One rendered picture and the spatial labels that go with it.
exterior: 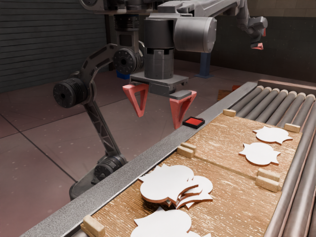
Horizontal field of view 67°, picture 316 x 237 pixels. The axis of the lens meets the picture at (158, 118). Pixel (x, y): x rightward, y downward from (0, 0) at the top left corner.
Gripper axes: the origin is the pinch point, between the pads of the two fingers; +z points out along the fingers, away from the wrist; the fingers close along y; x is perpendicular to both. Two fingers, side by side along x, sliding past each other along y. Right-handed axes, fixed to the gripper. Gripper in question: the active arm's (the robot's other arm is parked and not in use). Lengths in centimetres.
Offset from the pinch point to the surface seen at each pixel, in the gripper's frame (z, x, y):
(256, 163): 23.0, 33.6, 14.8
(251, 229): 24.6, 7.9, 21.4
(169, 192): 18.7, 0.9, 3.0
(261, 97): 24, 110, -4
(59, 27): 7, 254, -436
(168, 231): 23.0, -5.3, 7.3
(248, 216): 24.5, 11.5, 19.6
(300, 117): 24, 89, 19
